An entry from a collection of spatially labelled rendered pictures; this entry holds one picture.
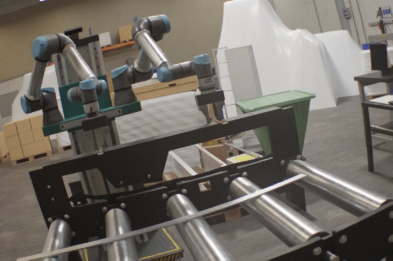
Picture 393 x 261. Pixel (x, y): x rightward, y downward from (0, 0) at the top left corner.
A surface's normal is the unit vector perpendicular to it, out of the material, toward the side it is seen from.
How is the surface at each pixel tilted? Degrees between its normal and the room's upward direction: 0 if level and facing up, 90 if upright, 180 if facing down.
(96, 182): 90
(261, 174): 90
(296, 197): 90
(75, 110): 90
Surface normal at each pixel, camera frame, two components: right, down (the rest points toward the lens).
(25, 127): 0.32, 0.07
